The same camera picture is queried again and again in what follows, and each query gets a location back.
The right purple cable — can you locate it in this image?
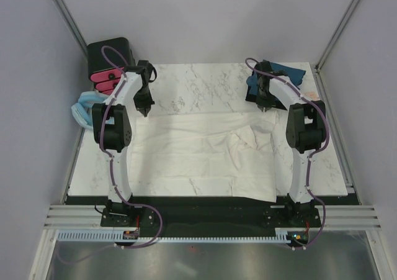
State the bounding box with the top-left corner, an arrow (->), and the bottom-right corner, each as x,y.
244,58 -> 330,251

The small pink cube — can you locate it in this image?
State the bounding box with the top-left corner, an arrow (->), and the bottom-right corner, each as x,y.
305,91 -> 320,101

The purple cable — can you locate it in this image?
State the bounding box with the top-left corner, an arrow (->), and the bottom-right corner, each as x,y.
55,45 -> 165,264
244,58 -> 330,251

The white slotted cable duct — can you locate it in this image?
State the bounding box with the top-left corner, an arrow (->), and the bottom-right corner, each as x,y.
56,229 -> 291,243

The white t shirt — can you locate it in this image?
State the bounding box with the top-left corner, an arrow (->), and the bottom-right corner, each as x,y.
128,112 -> 277,202

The folded teal t shirt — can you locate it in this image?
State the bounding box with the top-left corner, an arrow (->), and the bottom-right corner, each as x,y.
246,61 -> 306,96

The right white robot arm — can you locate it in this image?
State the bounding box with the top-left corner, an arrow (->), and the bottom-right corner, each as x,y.
253,61 -> 329,227

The black pink drawer box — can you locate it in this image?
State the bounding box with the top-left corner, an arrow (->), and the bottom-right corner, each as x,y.
87,37 -> 135,95

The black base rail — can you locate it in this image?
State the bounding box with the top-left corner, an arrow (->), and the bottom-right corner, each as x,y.
62,197 -> 359,248

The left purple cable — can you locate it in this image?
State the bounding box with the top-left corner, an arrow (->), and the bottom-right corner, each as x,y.
55,45 -> 165,264

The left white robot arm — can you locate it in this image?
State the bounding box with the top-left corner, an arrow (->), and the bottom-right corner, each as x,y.
92,60 -> 157,226

